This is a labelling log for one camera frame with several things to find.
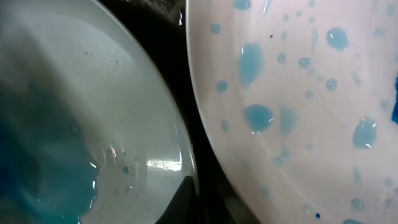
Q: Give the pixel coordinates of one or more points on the white plate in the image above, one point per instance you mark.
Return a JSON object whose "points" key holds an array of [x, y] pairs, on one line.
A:
{"points": [[90, 132], [299, 102]]}

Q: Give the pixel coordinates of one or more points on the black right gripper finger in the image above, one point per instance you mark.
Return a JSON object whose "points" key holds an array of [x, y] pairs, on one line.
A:
{"points": [[182, 208]]}

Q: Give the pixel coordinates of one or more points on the dark grey serving tray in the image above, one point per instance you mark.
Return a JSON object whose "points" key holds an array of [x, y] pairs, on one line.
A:
{"points": [[159, 26]]}

